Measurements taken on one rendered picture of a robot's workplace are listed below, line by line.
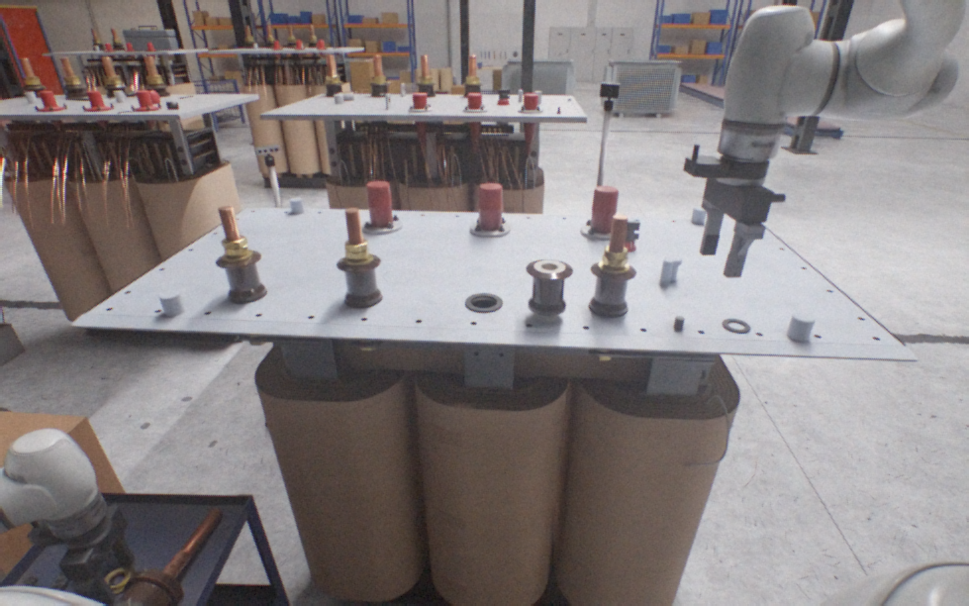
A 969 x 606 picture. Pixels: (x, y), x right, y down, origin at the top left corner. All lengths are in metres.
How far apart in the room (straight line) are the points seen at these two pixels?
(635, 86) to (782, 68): 12.41
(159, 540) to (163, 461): 1.62
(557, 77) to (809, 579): 11.73
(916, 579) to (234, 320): 1.09
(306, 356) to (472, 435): 0.46
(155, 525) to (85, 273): 2.73
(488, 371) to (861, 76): 0.88
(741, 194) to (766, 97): 0.14
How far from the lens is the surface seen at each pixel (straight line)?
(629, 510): 1.52
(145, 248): 3.70
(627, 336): 1.02
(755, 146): 0.88
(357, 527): 1.66
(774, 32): 0.87
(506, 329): 1.00
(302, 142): 7.03
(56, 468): 1.15
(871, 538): 2.85
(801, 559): 2.61
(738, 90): 0.87
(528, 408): 1.26
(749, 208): 0.89
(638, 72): 13.30
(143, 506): 1.55
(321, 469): 1.51
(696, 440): 1.36
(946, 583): 0.35
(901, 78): 0.88
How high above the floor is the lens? 1.89
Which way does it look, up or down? 29 degrees down
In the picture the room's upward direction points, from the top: straight up
